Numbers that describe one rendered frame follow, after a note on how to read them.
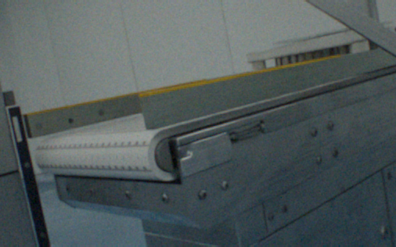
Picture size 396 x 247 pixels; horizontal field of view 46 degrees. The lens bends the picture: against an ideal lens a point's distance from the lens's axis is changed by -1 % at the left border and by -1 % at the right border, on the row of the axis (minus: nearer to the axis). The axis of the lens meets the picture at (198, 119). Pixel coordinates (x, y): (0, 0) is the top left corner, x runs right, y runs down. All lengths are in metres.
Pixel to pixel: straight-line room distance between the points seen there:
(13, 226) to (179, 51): 4.00
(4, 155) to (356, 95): 0.49
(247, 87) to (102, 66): 4.80
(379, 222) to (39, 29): 5.46
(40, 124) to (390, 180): 0.60
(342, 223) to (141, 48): 4.25
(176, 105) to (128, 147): 0.07
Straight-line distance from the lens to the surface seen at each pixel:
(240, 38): 4.23
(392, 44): 0.63
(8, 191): 0.67
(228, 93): 0.50
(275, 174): 0.56
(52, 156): 0.62
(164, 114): 0.44
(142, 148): 0.45
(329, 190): 0.73
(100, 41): 5.28
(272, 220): 0.62
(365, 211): 0.84
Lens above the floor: 0.94
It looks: 5 degrees down
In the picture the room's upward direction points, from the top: 11 degrees counter-clockwise
